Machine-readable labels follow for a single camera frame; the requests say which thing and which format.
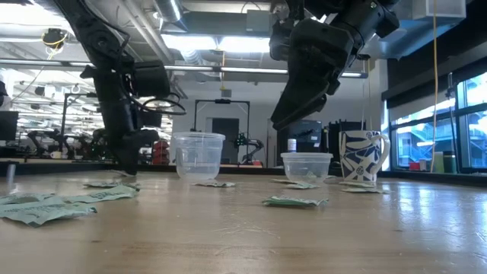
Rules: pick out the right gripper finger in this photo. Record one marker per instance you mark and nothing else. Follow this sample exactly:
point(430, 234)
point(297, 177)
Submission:
point(316, 61)
point(304, 112)

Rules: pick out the pale green sweetener packet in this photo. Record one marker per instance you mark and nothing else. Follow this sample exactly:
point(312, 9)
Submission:
point(363, 190)
point(357, 184)
point(215, 184)
point(300, 186)
point(42, 213)
point(19, 198)
point(108, 185)
point(104, 195)
point(331, 177)
point(283, 181)

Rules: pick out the dark green sweetener packet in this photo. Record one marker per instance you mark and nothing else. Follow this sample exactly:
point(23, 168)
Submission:
point(293, 202)

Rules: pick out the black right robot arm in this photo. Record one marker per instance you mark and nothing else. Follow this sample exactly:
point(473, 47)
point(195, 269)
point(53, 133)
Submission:
point(386, 21)

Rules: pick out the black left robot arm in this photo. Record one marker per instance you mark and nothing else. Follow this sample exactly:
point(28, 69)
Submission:
point(87, 30)

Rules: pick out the black background robot arm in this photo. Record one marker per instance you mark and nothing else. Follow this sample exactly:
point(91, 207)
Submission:
point(247, 141)

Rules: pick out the black cabinet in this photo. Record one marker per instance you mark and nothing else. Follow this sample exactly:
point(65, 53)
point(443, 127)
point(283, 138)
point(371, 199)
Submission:
point(304, 137)

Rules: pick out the red stacked object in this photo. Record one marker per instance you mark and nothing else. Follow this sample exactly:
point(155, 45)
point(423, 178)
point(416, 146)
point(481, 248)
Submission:
point(161, 154)

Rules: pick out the white bottle dark label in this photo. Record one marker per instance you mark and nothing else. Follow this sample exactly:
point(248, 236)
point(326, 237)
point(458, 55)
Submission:
point(291, 145)

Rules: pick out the short clear plastic cup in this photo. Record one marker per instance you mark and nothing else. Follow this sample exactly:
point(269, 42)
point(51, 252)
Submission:
point(306, 167)

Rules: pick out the tall clear plastic cup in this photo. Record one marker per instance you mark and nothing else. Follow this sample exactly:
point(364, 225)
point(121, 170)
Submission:
point(198, 160)

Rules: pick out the small white cup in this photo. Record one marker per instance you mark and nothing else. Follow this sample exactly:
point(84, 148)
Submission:
point(56, 155)

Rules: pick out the long ceiling light bar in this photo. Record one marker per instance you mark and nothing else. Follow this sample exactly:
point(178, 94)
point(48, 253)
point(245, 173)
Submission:
point(247, 70)

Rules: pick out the grey ceiling junction box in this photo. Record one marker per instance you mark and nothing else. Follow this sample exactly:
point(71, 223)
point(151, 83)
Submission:
point(258, 21)

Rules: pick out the blue white patterned mug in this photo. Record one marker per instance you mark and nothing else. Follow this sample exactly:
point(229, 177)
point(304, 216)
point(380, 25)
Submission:
point(359, 156)

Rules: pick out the dark grey door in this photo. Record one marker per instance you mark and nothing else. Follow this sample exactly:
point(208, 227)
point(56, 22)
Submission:
point(225, 139)

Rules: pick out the black monitor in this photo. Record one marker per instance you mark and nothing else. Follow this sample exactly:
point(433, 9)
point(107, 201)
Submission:
point(8, 125)

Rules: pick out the small red box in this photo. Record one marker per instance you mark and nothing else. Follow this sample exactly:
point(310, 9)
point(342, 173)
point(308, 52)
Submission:
point(414, 166)

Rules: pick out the pale green container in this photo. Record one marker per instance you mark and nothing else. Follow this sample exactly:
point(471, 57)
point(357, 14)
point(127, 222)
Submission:
point(438, 163)

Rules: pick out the dark green container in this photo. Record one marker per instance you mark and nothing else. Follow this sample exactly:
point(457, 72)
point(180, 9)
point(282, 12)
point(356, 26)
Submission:
point(449, 163)

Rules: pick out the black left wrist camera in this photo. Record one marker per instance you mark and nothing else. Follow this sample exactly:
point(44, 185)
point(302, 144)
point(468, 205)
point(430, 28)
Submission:
point(148, 139)

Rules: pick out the black dome camera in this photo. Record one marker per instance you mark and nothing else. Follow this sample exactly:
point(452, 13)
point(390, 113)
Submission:
point(364, 57)

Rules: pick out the black gantry frame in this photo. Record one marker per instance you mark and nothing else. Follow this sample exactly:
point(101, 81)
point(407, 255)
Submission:
point(76, 95)
point(222, 101)

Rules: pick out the grey wall vent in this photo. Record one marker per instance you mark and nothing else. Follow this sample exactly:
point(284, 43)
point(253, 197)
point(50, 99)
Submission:
point(226, 93)

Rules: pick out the black aluminium table frame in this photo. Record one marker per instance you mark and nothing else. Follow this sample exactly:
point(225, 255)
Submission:
point(243, 170)

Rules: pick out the silver metal post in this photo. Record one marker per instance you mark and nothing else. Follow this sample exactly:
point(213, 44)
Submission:
point(10, 175)

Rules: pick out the silver air duct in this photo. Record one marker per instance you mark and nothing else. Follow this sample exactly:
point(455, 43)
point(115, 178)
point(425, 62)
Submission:
point(169, 9)

